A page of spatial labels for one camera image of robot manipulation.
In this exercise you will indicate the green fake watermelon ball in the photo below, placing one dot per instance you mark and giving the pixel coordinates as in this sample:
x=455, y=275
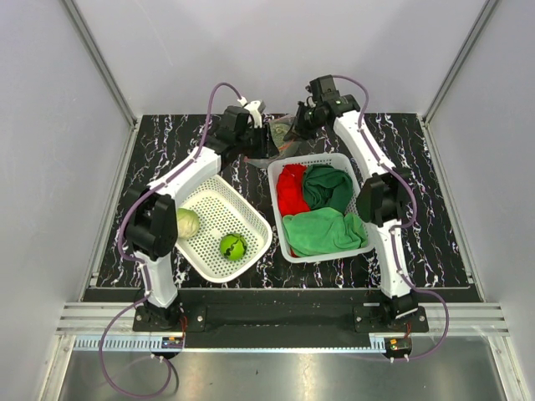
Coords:
x=233, y=246

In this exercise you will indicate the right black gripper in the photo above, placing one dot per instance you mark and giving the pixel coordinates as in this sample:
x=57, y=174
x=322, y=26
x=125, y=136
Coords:
x=297, y=132

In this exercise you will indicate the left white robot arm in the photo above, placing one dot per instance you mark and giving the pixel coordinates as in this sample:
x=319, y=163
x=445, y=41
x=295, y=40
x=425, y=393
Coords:
x=150, y=225

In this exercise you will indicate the netted green fake melon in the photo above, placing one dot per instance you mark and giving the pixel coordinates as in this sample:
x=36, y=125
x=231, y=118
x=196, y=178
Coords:
x=278, y=132

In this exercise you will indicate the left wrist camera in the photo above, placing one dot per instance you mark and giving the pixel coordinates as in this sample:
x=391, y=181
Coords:
x=255, y=108

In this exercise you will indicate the dark green cloth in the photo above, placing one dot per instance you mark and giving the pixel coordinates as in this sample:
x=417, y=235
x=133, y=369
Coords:
x=325, y=186

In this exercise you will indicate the clear zip top bag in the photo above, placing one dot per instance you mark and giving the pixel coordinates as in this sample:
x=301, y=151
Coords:
x=288, y=149

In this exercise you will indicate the empty white perforated basket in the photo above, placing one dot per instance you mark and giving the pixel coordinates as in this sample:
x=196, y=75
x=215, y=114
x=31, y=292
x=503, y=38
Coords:
x=223, y=211

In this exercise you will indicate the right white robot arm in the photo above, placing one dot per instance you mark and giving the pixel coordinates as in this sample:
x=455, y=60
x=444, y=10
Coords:
x=385, y=201

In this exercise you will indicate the white slotted cable duct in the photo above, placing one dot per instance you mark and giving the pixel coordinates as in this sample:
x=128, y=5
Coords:
x=129, y=343

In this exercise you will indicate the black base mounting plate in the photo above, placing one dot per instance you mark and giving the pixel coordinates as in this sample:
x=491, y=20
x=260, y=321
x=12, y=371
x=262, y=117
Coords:
x=355, y=317

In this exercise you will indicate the white basket with cloths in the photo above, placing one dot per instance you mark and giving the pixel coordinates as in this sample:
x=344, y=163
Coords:
x=338, y=161

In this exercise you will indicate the green fake cabbage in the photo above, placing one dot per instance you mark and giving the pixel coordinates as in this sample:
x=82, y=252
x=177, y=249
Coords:
x=188, y=223

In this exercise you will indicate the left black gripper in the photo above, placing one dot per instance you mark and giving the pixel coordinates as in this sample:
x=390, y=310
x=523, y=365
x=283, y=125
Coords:
x=263, y=149

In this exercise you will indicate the red cloth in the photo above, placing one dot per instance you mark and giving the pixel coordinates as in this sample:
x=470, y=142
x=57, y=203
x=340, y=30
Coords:
x=289, y=190

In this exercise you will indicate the light green towel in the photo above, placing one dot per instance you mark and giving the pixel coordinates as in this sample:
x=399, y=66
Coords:
x=324, y=231

